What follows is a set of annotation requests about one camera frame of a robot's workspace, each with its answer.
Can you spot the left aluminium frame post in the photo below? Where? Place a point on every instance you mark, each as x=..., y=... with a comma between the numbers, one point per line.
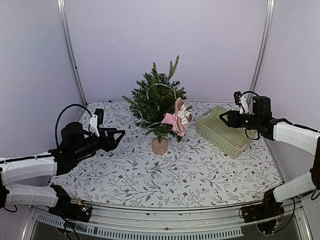
x=62, y=13

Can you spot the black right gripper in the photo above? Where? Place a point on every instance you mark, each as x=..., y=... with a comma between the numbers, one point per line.
x=232, y=118

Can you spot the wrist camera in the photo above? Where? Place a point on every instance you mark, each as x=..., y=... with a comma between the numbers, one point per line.
x=241, y=101
x=95, y=121

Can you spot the clear battery box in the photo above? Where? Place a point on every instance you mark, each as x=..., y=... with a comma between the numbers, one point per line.
x=183, y=144

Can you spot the right aluminium frame post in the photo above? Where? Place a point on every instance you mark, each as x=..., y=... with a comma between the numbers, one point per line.
x=267, y=25

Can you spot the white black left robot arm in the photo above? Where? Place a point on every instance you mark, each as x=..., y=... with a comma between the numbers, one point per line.
x=14, y=170

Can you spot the small green christmas tree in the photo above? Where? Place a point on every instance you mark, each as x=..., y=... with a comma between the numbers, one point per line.
x=160, y=144

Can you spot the aluminium front rail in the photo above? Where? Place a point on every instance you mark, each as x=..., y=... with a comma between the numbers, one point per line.
x=115, y=222

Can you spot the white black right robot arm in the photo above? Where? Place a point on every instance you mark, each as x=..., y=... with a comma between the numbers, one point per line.
x=282, y=131

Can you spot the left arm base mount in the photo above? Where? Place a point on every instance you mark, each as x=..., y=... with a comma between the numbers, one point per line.
x=67, y=210

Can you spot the clear wire fairy lights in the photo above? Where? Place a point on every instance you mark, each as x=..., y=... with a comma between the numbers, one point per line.
x=152, y=102

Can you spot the floral white table mat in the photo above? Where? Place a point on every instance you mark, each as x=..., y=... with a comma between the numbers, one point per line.
x=200, y=176

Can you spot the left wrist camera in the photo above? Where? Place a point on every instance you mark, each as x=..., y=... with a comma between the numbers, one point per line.
x=95, y=121

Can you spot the pink bow ornaments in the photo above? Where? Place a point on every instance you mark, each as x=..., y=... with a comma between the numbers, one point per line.
x=180, y=119

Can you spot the pale green perforated basket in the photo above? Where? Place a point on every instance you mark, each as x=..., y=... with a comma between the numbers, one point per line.
x=225, y=138

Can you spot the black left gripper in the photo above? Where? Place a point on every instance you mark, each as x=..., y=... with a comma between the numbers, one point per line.
x=113, y=131

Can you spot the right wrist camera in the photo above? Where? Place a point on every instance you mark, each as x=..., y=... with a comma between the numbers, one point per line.
x=241, y=101

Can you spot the aluminium frame post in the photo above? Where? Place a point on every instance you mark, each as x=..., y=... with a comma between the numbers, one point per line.
x=62, y=13
x=267, y=25

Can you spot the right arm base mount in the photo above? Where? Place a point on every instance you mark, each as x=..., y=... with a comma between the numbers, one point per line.
x=258, y=212

